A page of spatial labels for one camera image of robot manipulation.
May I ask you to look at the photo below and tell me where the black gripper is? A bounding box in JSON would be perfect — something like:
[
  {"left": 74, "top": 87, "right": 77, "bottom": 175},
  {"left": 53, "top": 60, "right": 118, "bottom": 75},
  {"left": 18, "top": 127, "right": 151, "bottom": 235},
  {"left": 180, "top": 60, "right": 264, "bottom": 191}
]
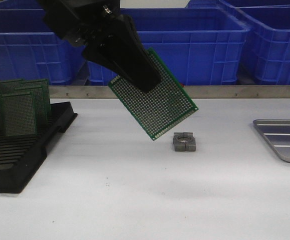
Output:
[{"left": 37, "top": 0, "right": 161, "bottom": 93}]

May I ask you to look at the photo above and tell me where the green perforated circuit board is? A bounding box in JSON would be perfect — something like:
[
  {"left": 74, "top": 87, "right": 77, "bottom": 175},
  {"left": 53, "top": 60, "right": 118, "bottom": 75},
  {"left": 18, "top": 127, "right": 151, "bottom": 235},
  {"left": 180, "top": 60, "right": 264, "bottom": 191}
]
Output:
[{"left": 108, "top": 48, "right": 198, "bottom": 141}]

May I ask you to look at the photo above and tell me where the green board rear right row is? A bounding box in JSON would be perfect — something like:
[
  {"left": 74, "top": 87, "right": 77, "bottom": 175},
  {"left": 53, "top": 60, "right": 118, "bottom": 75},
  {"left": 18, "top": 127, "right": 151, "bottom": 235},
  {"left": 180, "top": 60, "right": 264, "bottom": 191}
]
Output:
[{"left": 21, "top": 78, "right": 52, "bottom": 117}]

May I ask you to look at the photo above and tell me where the green board middle right row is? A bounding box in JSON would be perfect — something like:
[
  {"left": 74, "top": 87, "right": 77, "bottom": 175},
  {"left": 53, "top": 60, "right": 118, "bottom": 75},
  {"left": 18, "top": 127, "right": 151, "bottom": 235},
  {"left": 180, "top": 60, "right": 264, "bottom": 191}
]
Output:
[{"left": 15, "top": 86, "right": 48, "bottom": 126}]

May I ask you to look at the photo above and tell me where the green board rear left row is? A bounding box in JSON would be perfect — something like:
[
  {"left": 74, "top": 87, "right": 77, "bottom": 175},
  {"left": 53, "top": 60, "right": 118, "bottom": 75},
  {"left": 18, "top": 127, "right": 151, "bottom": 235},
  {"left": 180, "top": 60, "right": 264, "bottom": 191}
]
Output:
[{"left": 0, "top": 78, "right": 23, "bottom": 94}]

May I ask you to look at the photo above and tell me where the green board front right row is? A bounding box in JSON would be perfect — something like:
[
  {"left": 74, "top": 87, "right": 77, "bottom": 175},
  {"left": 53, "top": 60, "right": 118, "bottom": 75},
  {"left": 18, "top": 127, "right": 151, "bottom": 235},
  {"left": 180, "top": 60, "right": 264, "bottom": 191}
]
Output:
[{"left": 1, "top": 92, "right": 37, "bottom": 138}]

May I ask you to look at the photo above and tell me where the black slotted board rack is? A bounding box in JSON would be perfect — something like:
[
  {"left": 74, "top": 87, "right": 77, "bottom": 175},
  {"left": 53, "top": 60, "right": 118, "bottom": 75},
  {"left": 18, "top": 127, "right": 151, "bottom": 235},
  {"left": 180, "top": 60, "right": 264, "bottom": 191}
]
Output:
[{"left": 0, "top": 101, "right": 77, "bottom": 194}]

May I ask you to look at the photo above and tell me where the silver metal tray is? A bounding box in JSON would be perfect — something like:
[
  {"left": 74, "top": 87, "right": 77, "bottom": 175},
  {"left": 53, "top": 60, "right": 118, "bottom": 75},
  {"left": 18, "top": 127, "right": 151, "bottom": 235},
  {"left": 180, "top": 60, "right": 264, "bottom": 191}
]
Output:
[{"left": 253, "top": 119, "right": 290, "bottom": 163}]

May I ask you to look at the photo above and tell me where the left blue plastic crate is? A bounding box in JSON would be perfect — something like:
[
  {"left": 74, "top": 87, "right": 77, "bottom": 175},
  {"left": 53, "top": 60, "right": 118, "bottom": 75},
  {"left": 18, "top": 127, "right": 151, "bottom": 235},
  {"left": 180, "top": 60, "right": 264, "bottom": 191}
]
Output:
[{"left": 0, "top": 9, "right": 90, "bottom": 86}]

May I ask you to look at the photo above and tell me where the blue plastic crate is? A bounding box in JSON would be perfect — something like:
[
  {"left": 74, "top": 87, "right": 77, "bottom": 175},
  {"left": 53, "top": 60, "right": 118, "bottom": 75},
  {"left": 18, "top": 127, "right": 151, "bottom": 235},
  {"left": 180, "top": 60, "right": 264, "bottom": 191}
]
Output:
[
  {"left": 0, "top": 9, "right": 90, "bottom": 86},
  {"left": 237, "top": 6, "right": 290, "bottom": 86},
  {"left": 87, "top": 7, "right": 250, "bottom": 86}
]

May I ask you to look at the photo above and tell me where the rear right blue crate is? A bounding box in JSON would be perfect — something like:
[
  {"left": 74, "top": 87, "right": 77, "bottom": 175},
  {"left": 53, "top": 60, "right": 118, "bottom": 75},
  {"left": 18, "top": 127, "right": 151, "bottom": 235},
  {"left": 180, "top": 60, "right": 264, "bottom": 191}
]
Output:
[{"left": 186, "top": 0, "right": 290, "bottom": 9}]

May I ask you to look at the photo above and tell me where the centre blue plastic crate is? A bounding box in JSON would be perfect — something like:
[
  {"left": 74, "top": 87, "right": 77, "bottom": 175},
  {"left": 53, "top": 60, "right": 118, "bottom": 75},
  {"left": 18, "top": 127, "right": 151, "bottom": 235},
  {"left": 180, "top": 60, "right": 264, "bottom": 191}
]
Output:
[{"left": 87, "top": 7, "right": 250, "bottom": 86}]

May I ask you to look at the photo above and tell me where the rear left blue crate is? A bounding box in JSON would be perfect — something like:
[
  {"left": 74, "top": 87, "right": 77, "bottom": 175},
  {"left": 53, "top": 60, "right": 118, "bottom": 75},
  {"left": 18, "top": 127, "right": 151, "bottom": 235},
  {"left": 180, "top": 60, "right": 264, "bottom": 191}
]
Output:
[{"left": 0, "top": 0, "right": 42, "bottom": 10}]

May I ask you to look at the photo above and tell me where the grey metal clamp block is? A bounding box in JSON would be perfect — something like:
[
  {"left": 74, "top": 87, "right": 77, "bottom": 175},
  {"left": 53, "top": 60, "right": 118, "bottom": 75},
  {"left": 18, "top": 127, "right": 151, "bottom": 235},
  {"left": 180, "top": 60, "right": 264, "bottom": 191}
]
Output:
[{"left": 173, "top": 132, "right": 197, "bottom": 152}]

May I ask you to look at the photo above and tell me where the right blue plastic crate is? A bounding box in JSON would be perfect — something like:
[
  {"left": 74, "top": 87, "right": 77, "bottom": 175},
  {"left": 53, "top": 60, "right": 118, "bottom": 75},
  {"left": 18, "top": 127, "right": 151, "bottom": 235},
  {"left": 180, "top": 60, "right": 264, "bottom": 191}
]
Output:
[{"left": 237, "top": 6, "right": 290, "bottom": 86}]

